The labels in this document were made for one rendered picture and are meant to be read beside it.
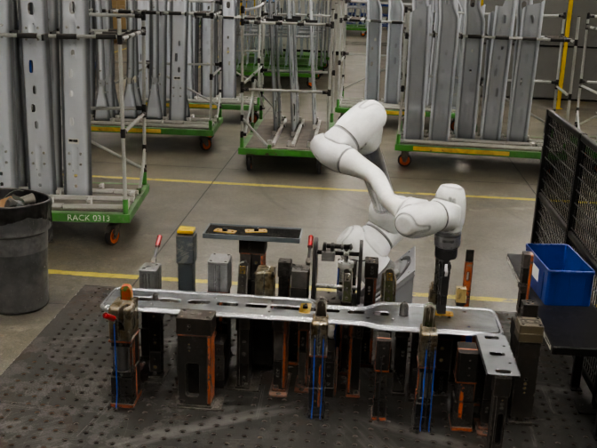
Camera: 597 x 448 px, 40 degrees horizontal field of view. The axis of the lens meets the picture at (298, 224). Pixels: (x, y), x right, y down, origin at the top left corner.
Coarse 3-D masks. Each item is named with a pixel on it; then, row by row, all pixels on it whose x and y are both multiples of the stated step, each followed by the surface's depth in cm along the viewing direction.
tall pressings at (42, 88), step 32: (0, 0) 640; (32, 0) 639; (64, 0) 640; (0, 32) 645; (32, 32) 645; (64, 32) 645; (0, 64) 649; (32, 64) 678; (64, 64) 650; (0, 96) 655; (32, 96) 655; (64, 96) 656; (0, 128) 661; (32, 128) 661; (64, 128) 667; (0, 160) 668; (32, 160) 668; (64, 160) 674; (64, 192) 681
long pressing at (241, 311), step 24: (120, 288) 299; (144, 288) 299; (144, 312) 282; (168, 312) 282; (216, 312) 282; (240, 312) 282; (264, 312) 283; (288, 312) 283; (312, 312) 284; (384, 312) 287; (456, 312) 288; (480, 312) 289
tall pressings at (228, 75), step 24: (168, 24) 1167; (192, 24) 1171; (216, 24) 1215; (168, 48) 1173; (192, 48) 1179; (216, 48) 1222; (168, 72) 1179; (192, 72) 1185; (168, 96) 1187; (192, 96) 1192
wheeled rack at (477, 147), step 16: (544, 16) 964; (560, 16) 963; (432, 32) 975; (576, 32) 879; (560, 48) 974; (576, 48) 884; (560, 64) 979; (480, 80) 996; (480, 96) 1003; (400, 112) 929; (400, 128) 935; (400, 144) 939; (432, 144) 942; (448, 144) 942; (464, 144) 939; (480, 144) 937; (496, 144) 936; (512, 144) 955; (528, 144) 952; (400, 160) 952
